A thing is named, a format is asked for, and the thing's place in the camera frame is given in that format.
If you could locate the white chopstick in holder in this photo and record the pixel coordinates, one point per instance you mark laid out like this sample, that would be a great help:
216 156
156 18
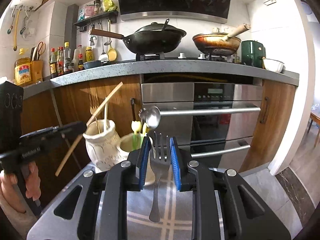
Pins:
105 121

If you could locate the black wok with wooden handle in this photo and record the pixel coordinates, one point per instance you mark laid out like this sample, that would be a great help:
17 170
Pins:
150 39

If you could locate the yellow green tulip utensil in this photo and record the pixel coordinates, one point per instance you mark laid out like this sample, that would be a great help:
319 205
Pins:
136 128
145 129

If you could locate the stainless steel oven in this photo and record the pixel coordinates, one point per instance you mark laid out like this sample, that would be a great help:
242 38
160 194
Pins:
213 119

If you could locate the small silver decorative spoon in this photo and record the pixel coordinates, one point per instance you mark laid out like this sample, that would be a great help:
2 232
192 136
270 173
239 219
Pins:
143 114

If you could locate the green appliance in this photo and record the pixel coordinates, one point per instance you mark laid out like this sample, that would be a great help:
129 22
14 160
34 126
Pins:
252 53

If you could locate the yellow green tulip utensil left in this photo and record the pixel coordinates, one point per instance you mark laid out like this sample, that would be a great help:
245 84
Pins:
136 128

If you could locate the clear yellow cap bottle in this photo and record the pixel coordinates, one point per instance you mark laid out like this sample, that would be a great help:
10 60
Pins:
67 65

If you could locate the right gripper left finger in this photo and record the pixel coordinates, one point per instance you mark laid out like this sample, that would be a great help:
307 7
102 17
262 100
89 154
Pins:
105 199

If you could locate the white bowl on counter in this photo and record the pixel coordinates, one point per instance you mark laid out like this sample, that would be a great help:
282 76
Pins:
273 65

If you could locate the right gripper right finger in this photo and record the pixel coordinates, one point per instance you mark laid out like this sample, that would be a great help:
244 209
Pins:
224 204

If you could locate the yellow spatula hanging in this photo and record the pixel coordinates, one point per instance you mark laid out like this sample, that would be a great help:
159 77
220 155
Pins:
112 54

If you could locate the dark sauce bottle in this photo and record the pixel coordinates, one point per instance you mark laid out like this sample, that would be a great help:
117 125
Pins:
53 64

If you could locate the white floral ceramic utensil holder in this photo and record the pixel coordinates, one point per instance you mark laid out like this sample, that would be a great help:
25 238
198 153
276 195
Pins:
106 149

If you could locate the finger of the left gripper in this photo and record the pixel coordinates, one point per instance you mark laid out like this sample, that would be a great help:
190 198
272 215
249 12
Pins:
71 130

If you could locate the wooden knife block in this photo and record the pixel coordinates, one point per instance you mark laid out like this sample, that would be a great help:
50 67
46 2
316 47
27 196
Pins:
36 62

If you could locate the yellow oil bottle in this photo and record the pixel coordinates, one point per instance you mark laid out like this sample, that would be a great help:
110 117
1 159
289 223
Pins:
22 70

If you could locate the left hand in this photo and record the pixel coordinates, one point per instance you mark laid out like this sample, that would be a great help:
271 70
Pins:
32 184

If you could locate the copper frying pan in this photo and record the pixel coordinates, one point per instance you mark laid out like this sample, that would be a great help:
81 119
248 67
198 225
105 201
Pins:
220 44

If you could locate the yellow green tulip utensil right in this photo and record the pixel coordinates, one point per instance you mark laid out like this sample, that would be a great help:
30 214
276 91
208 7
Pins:
145 129

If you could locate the wooden dining table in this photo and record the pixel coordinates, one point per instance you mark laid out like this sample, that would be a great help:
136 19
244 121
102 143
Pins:
314 118

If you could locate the wall shelf with jars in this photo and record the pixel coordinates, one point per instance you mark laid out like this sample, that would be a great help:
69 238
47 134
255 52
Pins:
97 11

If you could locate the silver fork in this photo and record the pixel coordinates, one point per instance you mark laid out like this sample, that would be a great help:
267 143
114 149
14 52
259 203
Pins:
160 163

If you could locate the grey plaid table cloth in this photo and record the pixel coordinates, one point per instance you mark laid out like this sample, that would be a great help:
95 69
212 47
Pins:
175 209

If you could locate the grey speckled countertop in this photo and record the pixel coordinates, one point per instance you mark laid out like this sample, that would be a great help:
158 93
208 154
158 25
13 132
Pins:
161 66

